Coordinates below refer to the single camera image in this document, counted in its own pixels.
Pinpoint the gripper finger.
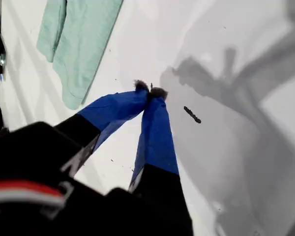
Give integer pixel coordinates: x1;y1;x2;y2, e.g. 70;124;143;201
129;87;195;236
53;79;150;177

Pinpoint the pale green T-shirt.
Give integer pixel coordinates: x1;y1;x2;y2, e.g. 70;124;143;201
36;0;125;111

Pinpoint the small black scrap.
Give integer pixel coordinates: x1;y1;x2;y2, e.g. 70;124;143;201
183;105;202;124

